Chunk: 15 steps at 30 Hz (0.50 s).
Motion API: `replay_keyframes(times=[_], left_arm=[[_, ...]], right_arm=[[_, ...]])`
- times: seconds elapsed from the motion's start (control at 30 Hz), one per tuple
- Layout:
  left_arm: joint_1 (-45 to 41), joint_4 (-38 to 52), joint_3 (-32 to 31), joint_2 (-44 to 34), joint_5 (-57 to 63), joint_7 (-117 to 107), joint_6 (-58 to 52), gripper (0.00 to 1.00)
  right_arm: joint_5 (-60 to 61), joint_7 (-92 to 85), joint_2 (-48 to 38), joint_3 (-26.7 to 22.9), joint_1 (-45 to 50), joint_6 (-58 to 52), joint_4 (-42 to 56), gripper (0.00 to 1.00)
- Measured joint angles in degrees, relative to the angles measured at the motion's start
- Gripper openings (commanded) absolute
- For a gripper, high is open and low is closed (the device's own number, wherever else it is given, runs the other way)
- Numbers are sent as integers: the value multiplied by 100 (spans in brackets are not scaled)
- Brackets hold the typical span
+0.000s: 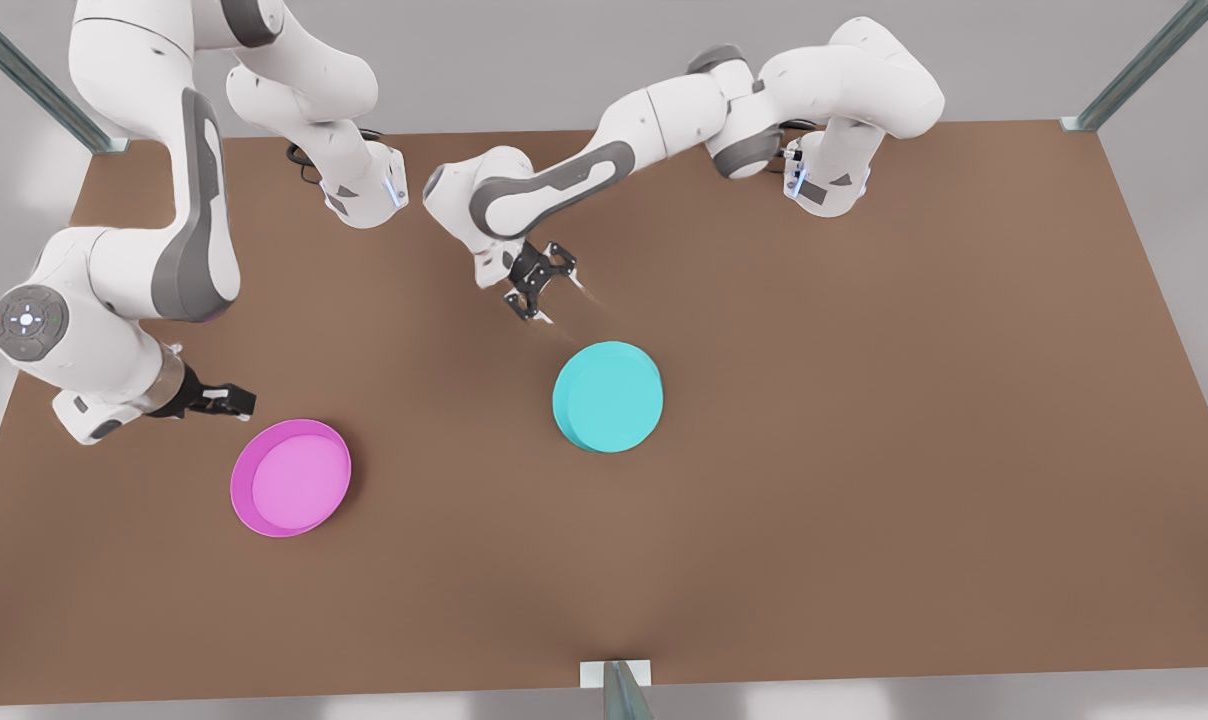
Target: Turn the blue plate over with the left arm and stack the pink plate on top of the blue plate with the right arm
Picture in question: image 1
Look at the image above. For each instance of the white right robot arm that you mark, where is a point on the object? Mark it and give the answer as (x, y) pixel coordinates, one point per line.
(124, 280)

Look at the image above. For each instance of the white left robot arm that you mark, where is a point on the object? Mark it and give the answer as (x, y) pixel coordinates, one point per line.
(664, 115)

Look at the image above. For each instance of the pink plate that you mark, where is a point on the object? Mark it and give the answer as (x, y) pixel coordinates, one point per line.
(291, 478)

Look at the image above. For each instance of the blue plate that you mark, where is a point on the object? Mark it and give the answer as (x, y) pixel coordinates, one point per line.
(608, 396)

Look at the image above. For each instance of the silver frame post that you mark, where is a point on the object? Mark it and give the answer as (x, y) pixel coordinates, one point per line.
(1144, 65)
(34, 75)
(616, 690)

